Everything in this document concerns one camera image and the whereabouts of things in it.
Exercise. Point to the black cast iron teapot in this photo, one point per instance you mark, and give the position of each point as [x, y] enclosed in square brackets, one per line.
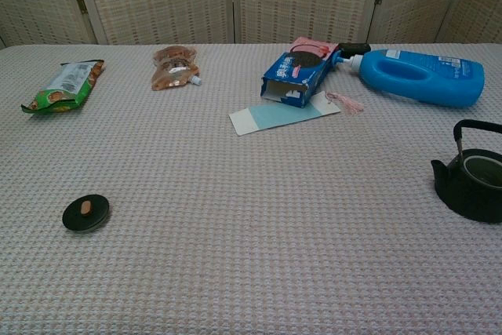
[463, 197]

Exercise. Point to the black teapot lid wooden knob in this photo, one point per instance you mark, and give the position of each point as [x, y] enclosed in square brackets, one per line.
[74, 217]

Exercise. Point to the light blue bookmark pink tassel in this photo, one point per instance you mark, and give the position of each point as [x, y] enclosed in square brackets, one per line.
[282, 115]

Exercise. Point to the blue cookie box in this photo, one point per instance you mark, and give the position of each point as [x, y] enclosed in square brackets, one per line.
[290, 72]

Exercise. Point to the woven checked tablecloth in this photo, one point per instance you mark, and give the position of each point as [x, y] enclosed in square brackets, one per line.
[251, 233]

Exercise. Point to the brown spout pouch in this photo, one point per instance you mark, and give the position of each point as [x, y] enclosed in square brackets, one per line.
[172, 72]

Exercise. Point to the pink earphone card package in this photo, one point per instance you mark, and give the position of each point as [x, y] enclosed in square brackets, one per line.
[310, 41]

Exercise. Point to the black rectangular device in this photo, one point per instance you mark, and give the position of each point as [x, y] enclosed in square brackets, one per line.
[355, 48]

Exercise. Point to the blue detergent bottle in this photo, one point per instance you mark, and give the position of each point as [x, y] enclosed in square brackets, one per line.
[431, 80]

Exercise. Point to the green snack bag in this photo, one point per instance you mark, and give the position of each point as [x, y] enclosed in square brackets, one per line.
[62, 88]

